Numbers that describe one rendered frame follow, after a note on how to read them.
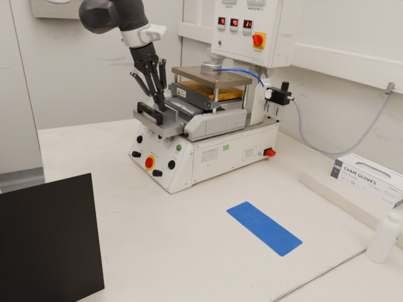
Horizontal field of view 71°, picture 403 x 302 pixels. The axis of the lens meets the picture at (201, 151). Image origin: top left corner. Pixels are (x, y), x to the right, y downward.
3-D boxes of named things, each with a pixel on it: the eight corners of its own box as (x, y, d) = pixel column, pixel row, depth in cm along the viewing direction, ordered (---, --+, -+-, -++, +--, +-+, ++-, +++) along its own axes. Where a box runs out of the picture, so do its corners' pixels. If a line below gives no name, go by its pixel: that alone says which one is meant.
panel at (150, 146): (129, 156, 118) (146, 114, 115) (167, 191, 98) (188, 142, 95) (125, 154, 117) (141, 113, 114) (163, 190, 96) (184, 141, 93)
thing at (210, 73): (216, 84, 130) (218, 55, 124) (267, 103, 109) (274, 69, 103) (171, 90, 116) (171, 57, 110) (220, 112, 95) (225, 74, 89)
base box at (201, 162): (222, 131, 151) (225, 100, 143) (277, 161, 125) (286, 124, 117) (128, 154, 120) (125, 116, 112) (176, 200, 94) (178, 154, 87)
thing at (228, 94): (208, 87, 124) (210, 65, 120) (244, 101, 109) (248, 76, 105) (176, 91, 114) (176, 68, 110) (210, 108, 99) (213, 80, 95)
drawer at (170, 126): (195, 108, 125) (196, 90, 121) (228, 124, 110) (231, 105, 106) (133, 118, 108) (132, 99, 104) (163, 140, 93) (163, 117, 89)
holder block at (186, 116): (194, 100, 121) (194, 94, 120) (225, 115, 108) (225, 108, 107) (160, 106, 112) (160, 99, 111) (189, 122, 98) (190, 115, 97)
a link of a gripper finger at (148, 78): (148, 63, 88) (144, 65, 88) (158, 96, 95) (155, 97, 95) (142, 61, 91) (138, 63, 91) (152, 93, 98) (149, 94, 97)
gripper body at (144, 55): (146, 37, 91) (155, 65, 96) (123, 47, 87) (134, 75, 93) (158, 40, 85) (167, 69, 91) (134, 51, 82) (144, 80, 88)
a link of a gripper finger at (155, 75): (144, 60, 92) (148, 59, 92) (156, 91, 98) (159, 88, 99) (150, 62, 89) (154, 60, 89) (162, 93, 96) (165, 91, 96)
